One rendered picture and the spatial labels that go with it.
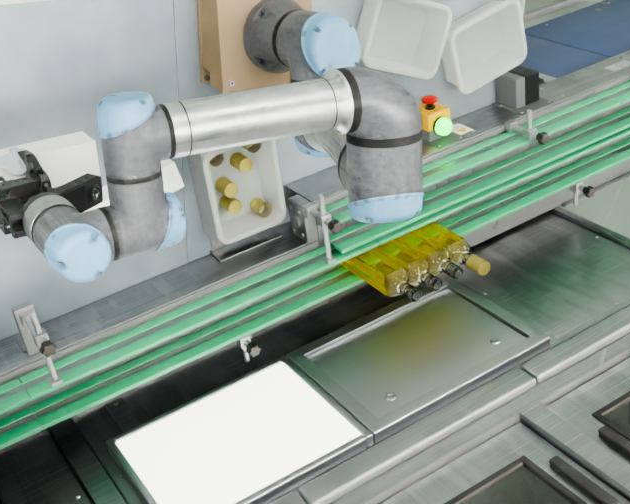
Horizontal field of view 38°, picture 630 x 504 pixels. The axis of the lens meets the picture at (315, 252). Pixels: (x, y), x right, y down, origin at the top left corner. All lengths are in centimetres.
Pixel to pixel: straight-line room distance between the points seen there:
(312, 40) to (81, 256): 71
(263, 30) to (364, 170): 56
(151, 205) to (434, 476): 83
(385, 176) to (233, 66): 62
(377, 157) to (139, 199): 36
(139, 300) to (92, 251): 80
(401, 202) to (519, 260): 102
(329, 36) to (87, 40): 47
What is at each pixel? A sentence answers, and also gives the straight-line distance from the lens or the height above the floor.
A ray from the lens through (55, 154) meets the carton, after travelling 154.
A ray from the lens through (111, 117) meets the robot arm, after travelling 123.
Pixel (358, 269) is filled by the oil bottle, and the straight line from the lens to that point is 211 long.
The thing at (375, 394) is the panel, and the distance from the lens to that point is 194.
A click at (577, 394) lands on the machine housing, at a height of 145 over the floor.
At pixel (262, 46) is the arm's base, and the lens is 187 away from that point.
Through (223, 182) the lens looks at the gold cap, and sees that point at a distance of 204.
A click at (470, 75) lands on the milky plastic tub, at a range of 239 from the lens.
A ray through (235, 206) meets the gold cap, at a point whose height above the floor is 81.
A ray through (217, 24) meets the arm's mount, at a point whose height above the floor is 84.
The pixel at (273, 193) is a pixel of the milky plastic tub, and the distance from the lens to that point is 209.
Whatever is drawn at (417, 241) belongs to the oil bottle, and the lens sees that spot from 212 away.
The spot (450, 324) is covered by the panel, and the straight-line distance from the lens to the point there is 211.
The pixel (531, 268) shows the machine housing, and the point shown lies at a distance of 237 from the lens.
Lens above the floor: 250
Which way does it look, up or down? 50 degrees down
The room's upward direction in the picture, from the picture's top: 125 degrees clockwise
